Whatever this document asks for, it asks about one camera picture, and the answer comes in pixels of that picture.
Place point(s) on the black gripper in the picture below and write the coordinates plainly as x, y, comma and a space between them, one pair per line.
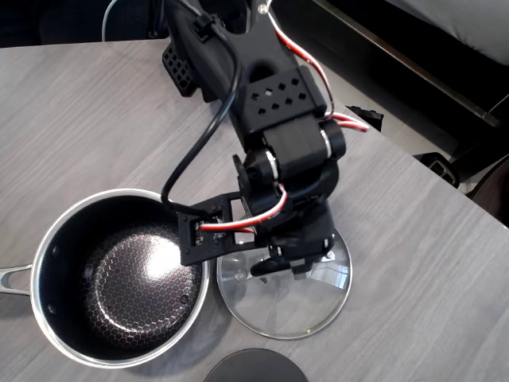
299, 247

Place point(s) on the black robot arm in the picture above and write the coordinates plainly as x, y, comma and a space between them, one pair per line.
274, 99

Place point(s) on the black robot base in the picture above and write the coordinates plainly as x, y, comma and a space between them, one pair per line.
179, 71

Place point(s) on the black metal pot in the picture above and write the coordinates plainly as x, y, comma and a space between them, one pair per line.
119, 298

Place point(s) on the small black chip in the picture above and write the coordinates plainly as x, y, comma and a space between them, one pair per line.
263, 280

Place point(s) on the dark grey round disc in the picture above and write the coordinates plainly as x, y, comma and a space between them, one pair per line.
254, 368

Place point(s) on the black table clamp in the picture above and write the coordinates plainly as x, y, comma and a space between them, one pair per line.
371, 116
439, 167

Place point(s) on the brown round object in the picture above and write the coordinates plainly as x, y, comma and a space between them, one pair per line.
497, 191

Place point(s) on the white cushion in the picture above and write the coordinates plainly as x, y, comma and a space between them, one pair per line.
469, 24

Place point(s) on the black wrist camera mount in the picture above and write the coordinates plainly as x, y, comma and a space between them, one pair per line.
207, 250

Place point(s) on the dark furniture frame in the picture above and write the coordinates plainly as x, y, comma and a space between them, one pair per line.
437, 67

